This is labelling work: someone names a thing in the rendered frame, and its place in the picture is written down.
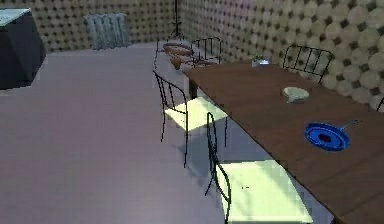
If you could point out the black coat rack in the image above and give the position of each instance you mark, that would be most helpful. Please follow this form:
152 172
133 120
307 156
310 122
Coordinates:
176 20

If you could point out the small round brown table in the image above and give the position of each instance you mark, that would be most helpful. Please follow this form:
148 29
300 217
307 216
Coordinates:
178 51

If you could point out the brown wooden dining table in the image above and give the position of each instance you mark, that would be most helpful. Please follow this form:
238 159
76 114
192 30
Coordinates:
266 106

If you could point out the blue frying pan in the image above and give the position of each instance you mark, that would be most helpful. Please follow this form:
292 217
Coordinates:
326 136

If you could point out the dark grey cabinet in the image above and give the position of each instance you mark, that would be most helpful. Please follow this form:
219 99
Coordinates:
18 50

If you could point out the grey wall radiator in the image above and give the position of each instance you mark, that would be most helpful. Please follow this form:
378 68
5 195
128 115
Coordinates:
107 30

